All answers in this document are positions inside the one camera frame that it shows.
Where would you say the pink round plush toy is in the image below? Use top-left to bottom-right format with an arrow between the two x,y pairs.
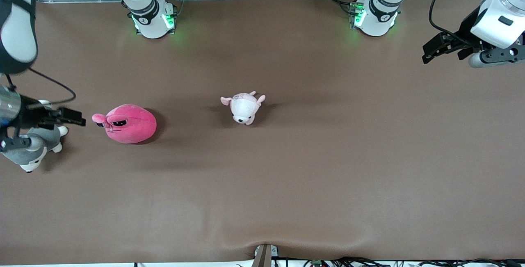
91,104 -> 157,144

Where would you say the grey and white husky plush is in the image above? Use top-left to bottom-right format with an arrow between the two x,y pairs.
0,100 -> 68,173

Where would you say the white and pink puppy plush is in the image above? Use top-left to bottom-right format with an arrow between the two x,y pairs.
220,91 -> 266,126

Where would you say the brown table cover mat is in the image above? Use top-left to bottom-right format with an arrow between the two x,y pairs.
0,0 -> 525,265

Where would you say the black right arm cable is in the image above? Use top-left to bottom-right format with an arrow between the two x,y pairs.
0,67 -> 77,107

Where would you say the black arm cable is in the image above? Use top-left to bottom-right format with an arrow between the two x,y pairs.
429,0 -> 505,40
0,67 -> 77,107

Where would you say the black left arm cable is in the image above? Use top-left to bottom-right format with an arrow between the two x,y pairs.
429,0 -> 505,40

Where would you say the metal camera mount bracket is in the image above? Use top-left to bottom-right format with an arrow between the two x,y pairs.
251,243 -> 279,267

